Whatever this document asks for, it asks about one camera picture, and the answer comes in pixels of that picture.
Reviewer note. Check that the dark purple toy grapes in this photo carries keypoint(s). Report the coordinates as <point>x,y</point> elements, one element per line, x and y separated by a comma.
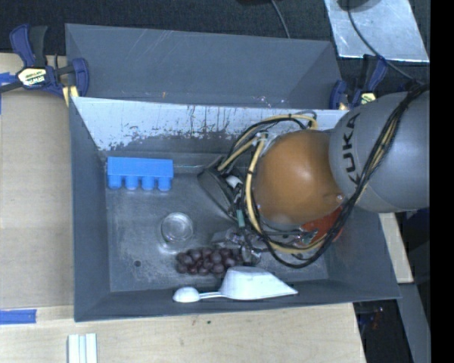
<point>204,261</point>

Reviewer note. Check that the grey metal bin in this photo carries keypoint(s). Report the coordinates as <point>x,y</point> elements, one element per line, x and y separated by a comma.
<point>143,236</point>

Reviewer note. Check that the white plastic scoop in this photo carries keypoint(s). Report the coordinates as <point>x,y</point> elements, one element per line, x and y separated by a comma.
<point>253,284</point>

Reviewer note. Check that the blue toy building block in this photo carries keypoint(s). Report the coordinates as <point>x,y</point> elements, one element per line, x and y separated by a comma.
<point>140,168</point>

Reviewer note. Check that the clear glass cup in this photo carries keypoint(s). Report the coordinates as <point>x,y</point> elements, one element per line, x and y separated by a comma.
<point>176,227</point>

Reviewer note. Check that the white plastic spoon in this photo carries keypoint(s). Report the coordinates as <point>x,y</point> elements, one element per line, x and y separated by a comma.
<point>186,295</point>

